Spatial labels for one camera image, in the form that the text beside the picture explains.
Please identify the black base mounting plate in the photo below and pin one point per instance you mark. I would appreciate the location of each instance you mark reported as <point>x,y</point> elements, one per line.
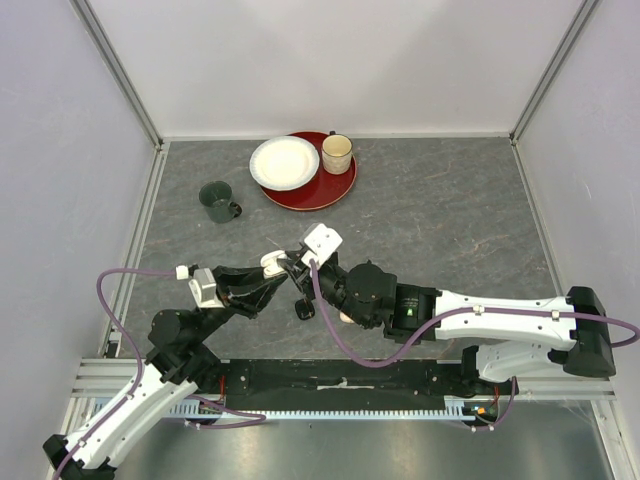
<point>344,386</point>

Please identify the black earbud charging case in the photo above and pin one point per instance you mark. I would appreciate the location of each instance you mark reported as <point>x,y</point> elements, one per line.
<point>304,309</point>

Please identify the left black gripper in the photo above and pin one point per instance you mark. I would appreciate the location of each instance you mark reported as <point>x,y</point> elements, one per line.
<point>244,289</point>

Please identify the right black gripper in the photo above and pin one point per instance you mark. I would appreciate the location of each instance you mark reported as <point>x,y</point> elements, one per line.
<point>300,272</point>

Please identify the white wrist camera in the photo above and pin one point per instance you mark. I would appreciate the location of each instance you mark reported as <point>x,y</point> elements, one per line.
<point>202,285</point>
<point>321,243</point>

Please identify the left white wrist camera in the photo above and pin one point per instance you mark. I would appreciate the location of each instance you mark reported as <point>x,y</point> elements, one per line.
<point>202,285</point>

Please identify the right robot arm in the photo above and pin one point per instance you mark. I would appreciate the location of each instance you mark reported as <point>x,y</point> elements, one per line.
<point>522,335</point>

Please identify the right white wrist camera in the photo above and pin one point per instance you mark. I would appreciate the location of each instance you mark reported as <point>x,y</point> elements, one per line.
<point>321,243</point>

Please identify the white paper plate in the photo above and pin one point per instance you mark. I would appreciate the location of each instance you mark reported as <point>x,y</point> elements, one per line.
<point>284,163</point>

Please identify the slotted cable duct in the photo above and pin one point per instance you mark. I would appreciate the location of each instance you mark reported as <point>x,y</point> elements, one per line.
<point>194,410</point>

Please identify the beige ceramic cup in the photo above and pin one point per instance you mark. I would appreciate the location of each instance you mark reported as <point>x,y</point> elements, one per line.
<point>337,151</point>

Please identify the pink earbud charging case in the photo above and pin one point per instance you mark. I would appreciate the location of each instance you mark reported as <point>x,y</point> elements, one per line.
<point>345,318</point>

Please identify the white earbud charging case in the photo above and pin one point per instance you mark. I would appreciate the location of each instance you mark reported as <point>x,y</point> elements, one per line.
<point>270,264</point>

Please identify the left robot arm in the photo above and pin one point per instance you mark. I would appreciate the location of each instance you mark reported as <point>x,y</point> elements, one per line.
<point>178,366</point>

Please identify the red round tray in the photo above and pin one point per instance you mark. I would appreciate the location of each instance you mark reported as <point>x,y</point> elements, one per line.
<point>323,190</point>

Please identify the dark green mug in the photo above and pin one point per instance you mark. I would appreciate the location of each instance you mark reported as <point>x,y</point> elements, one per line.
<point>217,199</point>

